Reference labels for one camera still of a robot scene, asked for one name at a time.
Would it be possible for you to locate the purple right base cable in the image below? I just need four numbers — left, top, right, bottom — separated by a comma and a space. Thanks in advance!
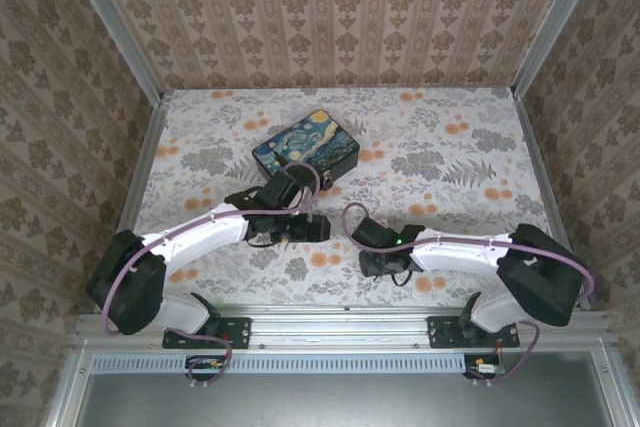
472, 319, 543, 388

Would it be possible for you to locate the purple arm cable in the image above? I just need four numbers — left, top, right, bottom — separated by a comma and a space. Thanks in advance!
341, 201, 599, 314
101, 161, 323, 336

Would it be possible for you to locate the slanted aluminium frame post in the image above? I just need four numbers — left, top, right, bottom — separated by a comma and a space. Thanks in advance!
512, 0, 609, 98
57, 0, 166, 104

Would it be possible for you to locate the black box with painting lid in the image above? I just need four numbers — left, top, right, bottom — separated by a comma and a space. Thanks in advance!
251, 109, 362, 189

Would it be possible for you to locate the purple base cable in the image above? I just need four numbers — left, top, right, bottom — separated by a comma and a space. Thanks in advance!
472, 319, 543, 388
164, 327, 234, 391

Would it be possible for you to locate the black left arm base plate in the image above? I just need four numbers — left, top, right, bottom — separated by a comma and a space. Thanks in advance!
162, 315, 252, 351

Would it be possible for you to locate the small green circuit board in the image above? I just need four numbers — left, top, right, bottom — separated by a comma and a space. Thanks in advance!
464, 354, 506, 380
185, 354, 232, 381

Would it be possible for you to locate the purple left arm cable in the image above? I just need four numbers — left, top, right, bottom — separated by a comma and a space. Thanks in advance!
101, 161, 323, 336

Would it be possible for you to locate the grey slotted cable duct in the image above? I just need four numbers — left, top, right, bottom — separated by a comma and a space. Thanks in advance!
91, 352, 489, 375

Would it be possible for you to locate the grey metal sheet panel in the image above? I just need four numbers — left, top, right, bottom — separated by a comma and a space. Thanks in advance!
74, 351, 626, 427

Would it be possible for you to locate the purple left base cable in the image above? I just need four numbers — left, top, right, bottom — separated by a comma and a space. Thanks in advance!
164, 327, 234, 391

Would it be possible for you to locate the long aluminium mounting rail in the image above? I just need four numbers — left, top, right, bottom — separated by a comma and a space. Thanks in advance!
74, 304, 614, 349

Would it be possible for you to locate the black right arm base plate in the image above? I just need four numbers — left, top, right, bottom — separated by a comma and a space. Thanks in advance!
427, 315, 521, 350

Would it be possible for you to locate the aluminium table side rail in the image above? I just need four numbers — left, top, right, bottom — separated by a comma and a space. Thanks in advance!
93, 91, 174, 313
514, 89, 592, 311

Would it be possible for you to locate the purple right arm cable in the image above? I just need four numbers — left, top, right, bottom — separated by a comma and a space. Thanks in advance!
341, 201, 599, 314

